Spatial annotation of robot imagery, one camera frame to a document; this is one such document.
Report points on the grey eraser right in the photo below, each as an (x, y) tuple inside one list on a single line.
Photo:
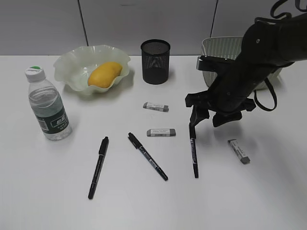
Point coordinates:
[(244, 159)]

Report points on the clear water bottle green label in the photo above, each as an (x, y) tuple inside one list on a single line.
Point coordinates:
[(47, 105)]

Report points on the black marker pen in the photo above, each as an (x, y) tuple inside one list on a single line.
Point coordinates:
[(98, 168), (192, 136), (147, 156)]

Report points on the grey eraser centre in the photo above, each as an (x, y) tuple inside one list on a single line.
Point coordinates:
[(170, 132)]

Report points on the pale green woven basket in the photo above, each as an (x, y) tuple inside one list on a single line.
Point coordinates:
[(229, 48)]

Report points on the grey eraser upper middle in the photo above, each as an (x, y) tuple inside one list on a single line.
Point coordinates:
[(156, 107)]

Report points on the yellow mango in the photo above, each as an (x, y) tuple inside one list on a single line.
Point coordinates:
[(104, 75)]

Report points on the black mesh pen holder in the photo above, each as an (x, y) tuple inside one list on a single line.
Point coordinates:
[(155, 61)]

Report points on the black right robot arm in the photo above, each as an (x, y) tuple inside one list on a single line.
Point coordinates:
[(266, 47)]

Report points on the pale green wavy plate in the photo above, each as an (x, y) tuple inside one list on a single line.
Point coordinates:
[(75, 67)]

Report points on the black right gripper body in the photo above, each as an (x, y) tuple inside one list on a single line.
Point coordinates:
[(235, 81)]

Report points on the grey eraser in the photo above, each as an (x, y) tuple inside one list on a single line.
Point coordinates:
[(244, 159), (156, 107), (170, 132)]

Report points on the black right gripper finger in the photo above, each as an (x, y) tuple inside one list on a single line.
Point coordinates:
[(198, 114), (220, 119)]

